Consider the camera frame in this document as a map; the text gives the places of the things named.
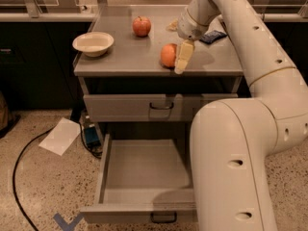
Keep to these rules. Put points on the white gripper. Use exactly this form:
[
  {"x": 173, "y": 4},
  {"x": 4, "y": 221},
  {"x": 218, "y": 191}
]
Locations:
[{"x": 188, "y": 27}]

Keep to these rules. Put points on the orange fruit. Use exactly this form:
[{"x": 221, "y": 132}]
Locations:
[{"x": 168, "y": 55}]

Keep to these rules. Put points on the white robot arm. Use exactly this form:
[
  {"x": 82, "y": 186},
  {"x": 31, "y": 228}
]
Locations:
[{"x": 231, "y": 138}]

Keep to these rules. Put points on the grey drawer cabinet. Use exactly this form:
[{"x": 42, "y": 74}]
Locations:
[{"x": 132, "y": 65}]

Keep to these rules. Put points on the closed grey upper drawer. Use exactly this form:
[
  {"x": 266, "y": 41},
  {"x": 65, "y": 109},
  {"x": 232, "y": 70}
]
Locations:
[{"x": 147, "y": 107}]

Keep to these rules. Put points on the open grey lower drawer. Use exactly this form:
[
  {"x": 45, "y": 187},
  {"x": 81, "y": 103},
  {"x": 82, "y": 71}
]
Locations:
[{"x": 143, "y": 181}]

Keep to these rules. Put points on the dark blue snack packet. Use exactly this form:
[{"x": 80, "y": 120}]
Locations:
[{"x": 212, "y": 36}]

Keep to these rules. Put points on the red apple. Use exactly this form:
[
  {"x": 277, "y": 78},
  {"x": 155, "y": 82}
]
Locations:
[{"x": 141, "y": 26}]

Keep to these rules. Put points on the white bowl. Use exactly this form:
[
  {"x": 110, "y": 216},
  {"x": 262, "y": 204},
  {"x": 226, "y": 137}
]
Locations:
[{"x": 93, "y": 44}]

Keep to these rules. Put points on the blue power box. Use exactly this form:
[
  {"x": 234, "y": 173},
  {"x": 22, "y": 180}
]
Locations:
[{"x": 91, "y": 137}]

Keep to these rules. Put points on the white paper sheet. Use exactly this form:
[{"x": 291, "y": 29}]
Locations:
[{"x": 60, "y": 138}]

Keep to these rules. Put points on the blue tape floor marker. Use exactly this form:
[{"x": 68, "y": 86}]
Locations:
[{"x": 67, "y": 226}]

